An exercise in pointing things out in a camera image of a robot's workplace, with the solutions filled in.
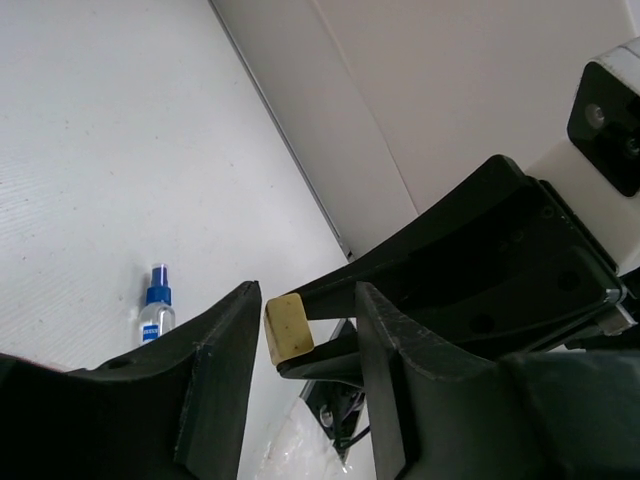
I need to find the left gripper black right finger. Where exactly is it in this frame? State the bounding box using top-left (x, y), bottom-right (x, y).
top-left (355, 283), bottom-right (639, 479)

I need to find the clear spray bottle blue nozzle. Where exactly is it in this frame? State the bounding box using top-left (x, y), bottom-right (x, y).
top-left (137, 263), bottom-right (176, 345)

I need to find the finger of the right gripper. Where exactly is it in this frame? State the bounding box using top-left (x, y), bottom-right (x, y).
top-left (277, 331), bottom-right (364, 388)

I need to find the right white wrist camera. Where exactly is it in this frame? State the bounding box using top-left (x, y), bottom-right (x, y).
top-left (527, 38), bottom-right (639, 275)

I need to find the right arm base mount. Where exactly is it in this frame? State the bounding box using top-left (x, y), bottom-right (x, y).
top-left (299, 319), bottom-right (374, 464)

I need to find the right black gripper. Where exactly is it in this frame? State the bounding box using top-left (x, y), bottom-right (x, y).
top-left (293, 155), bottom-right (625, 355)

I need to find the aluminium rail right edge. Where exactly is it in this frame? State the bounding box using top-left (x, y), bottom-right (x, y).
top-left (208, 0), bottom-right (354, 262)

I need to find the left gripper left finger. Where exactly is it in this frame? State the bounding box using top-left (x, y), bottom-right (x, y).
top-left (1, 281), bottom-right (262, 479)

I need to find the tan eraser block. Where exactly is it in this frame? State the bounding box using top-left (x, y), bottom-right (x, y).
top-left (263, 293), bottom-right (315, 366)

